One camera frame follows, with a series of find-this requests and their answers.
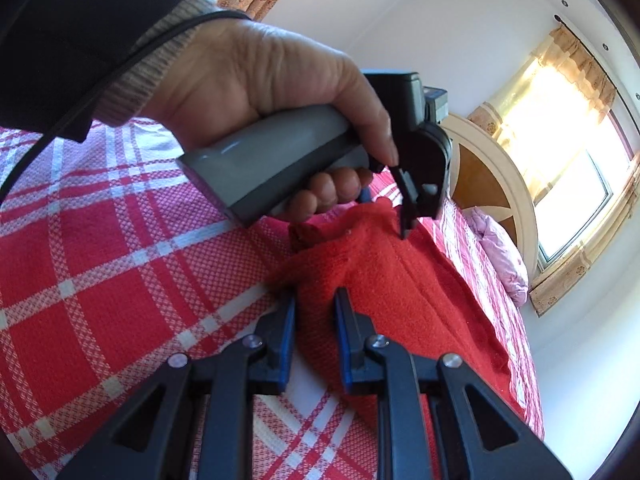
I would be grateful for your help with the black sleeved left forearm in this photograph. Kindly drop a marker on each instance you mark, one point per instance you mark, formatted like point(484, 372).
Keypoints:
point(54, 52)

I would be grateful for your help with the cream wooden headboard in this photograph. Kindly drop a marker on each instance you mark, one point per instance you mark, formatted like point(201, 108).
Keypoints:
point(482, 175)

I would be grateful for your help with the window behind headboard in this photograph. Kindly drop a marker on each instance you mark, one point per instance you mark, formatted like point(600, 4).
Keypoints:
point(573, 166)

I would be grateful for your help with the red knit sweater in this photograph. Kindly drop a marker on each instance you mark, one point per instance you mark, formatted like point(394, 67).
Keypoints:
point(434, 293)

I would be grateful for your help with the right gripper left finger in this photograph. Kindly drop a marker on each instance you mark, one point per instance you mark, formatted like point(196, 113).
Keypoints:
point(194, 418)

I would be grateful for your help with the red white plaid bedspread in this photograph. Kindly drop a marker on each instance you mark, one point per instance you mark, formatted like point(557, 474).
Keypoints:
point(111, 262)

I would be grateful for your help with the person's left hand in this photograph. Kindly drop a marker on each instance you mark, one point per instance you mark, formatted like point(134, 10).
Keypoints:
point(234, 72)

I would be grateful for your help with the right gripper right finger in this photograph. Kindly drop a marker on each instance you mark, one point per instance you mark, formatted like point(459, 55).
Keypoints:
point(437, 419)

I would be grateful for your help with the yellow curtain behind headboard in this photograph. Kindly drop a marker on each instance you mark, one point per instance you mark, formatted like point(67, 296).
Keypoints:
point(559, 68)

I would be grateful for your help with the pink pillow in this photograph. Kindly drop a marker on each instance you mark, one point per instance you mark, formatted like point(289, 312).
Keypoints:
point(501, 252)

